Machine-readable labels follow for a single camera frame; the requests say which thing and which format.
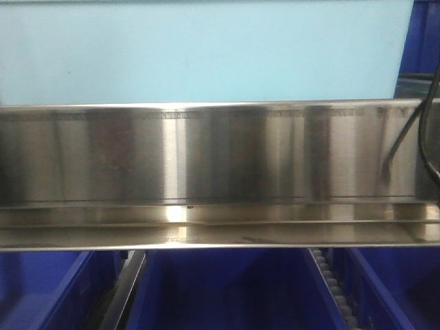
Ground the light blue bin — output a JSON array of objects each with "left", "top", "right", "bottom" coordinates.
[{"left": 1, "top": 1, "right": 413, "bottom": 105}]

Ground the steel shelf front beam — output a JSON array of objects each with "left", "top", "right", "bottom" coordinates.
[{"left": 1, "top": 99, "right": 439, "bottom": 252}]

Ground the lower centre blue bin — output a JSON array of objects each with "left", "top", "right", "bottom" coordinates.
[{"left": 127, "top": 248, "right": 347, "bottom": 329}]

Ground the right white roller track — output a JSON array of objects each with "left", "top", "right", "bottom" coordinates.
[{"left": 309, "top": 247, "right": 359, "bottom": 329}]

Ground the lower right blue bin front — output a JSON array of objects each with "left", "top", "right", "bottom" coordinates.
[{"left": 327, "top": 247, "right": 439, "bottom": 329}]

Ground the lower left blue bin front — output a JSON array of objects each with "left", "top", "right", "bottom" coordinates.
[{"left": 1, "top": 251, "right": 122, "bottom": 329}]

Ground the upper right blue bin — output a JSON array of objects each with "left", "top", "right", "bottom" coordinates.
[{"left": 399, "top": 1, "right": 439, "bottom": 74}]

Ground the steel divider rail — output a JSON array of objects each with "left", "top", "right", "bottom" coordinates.
[{"left": 99, "top": 250, "right": 146, "bottom": 329}]

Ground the black cable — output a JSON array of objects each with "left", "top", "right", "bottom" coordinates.
[{"left": 382, "top": 68, "right": 440, "bottom": 181}]

